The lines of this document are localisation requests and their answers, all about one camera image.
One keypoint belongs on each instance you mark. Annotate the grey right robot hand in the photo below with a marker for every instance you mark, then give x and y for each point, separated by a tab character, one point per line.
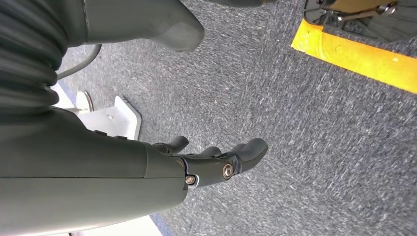
81	179

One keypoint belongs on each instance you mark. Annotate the grey standing panel with base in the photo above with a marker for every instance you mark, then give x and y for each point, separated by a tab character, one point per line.
107	122

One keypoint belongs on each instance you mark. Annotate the round disc base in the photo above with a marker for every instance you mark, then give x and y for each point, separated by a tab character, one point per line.
85	101

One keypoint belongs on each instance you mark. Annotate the yellow floor tape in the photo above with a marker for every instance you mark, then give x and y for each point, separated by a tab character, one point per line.
358	58

